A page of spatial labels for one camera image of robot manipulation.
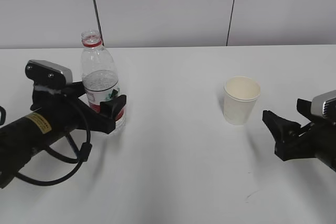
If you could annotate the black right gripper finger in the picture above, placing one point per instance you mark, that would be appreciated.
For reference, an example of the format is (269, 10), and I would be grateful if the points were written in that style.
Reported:
(280, 128)
(304, 108)

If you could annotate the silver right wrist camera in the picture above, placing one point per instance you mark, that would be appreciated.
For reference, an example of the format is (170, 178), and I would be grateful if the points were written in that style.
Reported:
(323, 106)

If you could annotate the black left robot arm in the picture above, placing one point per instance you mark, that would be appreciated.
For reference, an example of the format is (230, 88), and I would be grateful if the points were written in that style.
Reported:
(19, 145)

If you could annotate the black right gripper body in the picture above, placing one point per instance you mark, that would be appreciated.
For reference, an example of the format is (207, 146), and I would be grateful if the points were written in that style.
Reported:
(311, 141)

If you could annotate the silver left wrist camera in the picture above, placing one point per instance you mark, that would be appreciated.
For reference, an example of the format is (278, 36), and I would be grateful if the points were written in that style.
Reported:
(48, 74)

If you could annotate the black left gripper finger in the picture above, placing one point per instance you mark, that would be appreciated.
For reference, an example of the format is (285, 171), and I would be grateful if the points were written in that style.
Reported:
(74, 89)
(105, 120)

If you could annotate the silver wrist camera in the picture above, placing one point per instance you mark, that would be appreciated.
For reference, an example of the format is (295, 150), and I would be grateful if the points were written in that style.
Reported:
(48, 74)
(323, 106)

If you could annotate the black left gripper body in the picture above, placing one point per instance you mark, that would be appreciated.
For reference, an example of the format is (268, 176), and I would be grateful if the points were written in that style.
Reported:
(54, 114)

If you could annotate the clear water bottle red label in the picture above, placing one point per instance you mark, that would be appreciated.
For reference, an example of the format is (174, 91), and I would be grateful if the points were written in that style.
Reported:
(98, 70)

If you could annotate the white paper cup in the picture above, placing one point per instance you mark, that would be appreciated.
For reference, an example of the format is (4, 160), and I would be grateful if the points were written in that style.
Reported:
(240, 96)

